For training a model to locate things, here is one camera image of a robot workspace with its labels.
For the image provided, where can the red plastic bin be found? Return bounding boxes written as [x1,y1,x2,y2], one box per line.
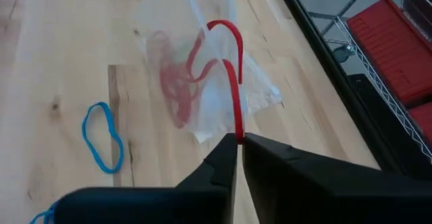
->
[407,101,432,148]
[346,0,432,107]

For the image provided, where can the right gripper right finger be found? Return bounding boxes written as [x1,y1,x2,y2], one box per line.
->
[243,133,432,224]

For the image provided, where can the black metal table frame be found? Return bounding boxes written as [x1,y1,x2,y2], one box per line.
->
[272,0,411,184]

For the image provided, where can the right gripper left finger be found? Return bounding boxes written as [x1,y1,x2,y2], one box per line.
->
[53,133,238,224]

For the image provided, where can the blue rubber band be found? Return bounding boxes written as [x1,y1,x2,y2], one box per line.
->
[29,202,57,224]
[82,101,125,174]

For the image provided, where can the red rubber band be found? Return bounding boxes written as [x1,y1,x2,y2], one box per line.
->
[148,30,200,129]
[186,36,219,83]
[206,20,244,144]

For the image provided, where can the chrome wire shelf rack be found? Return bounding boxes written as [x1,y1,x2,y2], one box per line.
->
[308,0,432,163]

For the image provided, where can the clear plastic zip bag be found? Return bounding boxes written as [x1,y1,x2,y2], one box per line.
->
[143,0,284,144]

